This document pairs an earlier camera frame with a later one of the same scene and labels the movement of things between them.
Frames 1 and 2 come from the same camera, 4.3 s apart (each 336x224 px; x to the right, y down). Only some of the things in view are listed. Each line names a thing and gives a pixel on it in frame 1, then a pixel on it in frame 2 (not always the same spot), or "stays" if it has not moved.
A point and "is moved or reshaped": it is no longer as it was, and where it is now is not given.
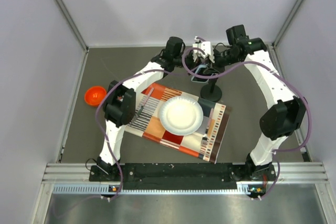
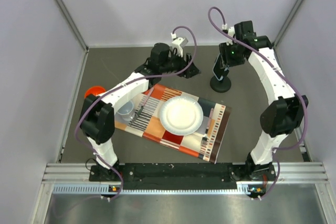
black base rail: x=181 y=177 stays
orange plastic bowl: x=94 y=95 stays
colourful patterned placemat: x=206 y=144 stays
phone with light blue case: x=199 y=71 is moved or reshaped
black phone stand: x=211 y=92 -> x=221 y=86
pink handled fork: x=143 y=106 stays
